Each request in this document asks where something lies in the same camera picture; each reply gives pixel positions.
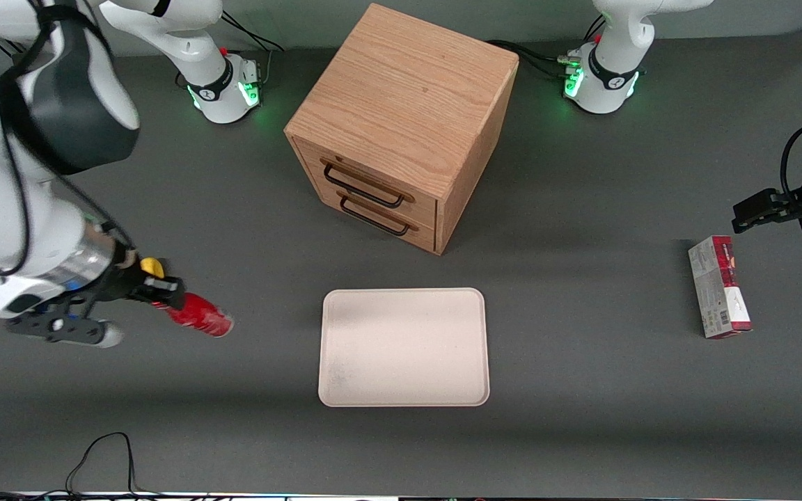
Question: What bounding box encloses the thin black loose cable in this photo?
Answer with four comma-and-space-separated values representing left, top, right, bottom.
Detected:
65, 431, 139, 496

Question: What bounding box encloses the wooden two-drawer cabinet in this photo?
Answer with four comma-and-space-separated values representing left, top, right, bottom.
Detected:
284, 3, 520, 256

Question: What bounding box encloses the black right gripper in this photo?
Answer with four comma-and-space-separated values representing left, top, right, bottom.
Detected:
98, 250, 187, 311

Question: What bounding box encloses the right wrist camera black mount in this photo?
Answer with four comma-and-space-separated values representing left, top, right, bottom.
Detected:
6, 315, 125, 349

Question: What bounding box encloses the black base power cable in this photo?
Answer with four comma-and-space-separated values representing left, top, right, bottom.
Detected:
220, 10, 285, 54
488, 39, 586, 79

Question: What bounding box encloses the red plaid cardboard box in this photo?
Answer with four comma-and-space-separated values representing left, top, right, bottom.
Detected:
688, 235, 753, 340

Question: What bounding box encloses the red can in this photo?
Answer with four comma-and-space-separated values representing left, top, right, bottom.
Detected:
138, 256, 236, 339

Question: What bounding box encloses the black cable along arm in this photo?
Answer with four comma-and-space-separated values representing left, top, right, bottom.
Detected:
0, 0, 141, 276

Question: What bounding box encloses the black metal drawer handle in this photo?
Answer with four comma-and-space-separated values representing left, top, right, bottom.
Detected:
322, 161, 406, 209
339, 196, 411, 238

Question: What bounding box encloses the wooden drawer front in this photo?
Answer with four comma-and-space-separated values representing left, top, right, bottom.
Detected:
293, 138, 439, 225
317, 182, 438, 253

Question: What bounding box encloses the cream rectangular tray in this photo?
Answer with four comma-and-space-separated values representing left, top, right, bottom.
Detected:
317, 287, 491, 408

